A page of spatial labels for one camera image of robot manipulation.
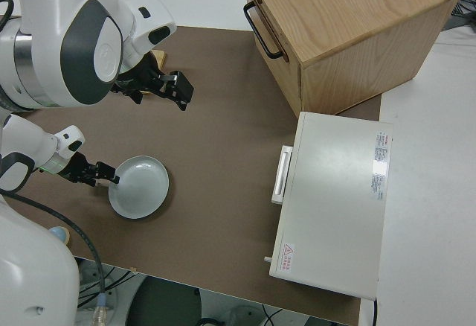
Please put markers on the light wooden cabinet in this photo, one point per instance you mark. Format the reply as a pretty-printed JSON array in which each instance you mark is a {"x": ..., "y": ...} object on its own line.
[{"x": 353, "y": 24}]

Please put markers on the white round base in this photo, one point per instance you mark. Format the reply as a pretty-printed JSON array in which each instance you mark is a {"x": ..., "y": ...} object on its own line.
[{"x": 241, "y": 314}]

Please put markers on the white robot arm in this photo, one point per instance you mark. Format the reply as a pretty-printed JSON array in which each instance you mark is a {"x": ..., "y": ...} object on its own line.
[
  {"x": 56, "y": 43},
  {"x": 22, "y": 138}
]

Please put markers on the white toaster oven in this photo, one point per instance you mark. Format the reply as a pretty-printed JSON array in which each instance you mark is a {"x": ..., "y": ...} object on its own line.
[{"x": 334, "y": 199}]

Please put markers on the small white oven knob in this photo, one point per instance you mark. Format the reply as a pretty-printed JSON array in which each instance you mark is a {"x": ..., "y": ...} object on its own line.
[{"x": 266, "y": 259}]

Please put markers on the brown table mat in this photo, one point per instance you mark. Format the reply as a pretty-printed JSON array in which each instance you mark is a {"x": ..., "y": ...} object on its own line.
[{"x": 223, "y": 210}]

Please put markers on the dark round disc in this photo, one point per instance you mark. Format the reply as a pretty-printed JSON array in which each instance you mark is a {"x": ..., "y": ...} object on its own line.
[{"x": 163, "y": 303}]

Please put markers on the gray round plate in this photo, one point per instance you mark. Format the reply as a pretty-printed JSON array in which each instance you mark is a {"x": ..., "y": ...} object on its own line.
[{"x": 143, "y": 192}]

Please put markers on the wooden mug rack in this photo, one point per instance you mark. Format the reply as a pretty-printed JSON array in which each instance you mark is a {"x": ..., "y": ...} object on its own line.
[{"x": 161, "y": 58}]

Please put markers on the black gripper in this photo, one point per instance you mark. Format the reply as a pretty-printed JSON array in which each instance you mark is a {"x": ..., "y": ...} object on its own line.
[
  {"x": 78, "y": 169},
  {"x": 143, "y": 78}
]

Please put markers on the light blue plate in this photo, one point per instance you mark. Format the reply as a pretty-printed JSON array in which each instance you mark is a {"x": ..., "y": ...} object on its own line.
[{"x": 57, "y": 233}]

